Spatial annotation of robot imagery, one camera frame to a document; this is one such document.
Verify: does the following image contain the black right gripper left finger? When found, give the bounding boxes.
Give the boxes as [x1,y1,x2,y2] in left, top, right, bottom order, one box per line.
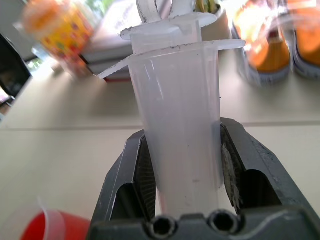
[90,131,157,223]

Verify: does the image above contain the orange packet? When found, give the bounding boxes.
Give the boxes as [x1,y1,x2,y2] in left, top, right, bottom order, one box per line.
[231,0,293,87]
[287,0,320,80]

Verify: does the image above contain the translucent white plastic syringe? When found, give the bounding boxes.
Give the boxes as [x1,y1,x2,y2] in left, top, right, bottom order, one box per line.
[97,0,246,219]

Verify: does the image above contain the orange packet right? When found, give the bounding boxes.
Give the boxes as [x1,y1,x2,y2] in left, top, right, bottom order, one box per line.
[287,0,320,80]

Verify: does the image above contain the stack of white books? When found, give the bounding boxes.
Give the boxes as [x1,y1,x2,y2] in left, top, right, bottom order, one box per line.
[79,0,146,83]

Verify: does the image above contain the clear cup of red liquid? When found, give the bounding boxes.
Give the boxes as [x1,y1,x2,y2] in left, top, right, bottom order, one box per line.
[19,196,92,240]

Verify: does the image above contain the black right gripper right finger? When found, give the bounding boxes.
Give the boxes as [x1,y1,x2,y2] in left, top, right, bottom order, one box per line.
[219,117,316,216]

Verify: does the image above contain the orange packet left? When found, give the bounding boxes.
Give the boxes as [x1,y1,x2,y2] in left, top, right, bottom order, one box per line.
[231,0,293,87]

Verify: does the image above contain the yellow orange patterned canister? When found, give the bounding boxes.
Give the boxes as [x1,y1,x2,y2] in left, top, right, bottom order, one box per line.
[13,0,95,79]

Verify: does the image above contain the black object at table edge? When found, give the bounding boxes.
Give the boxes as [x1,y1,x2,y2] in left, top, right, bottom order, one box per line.
[0,32,33,109]

